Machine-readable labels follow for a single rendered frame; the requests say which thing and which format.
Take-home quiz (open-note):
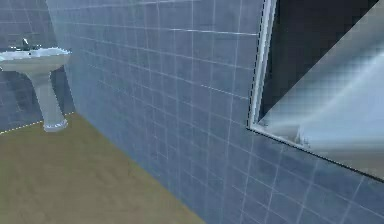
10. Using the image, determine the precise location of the chrome sink faucet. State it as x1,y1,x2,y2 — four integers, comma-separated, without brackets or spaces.
9,37,43,52

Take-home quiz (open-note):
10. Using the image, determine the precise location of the white pedestal sink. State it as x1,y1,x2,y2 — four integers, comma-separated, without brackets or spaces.
0,47,72,133

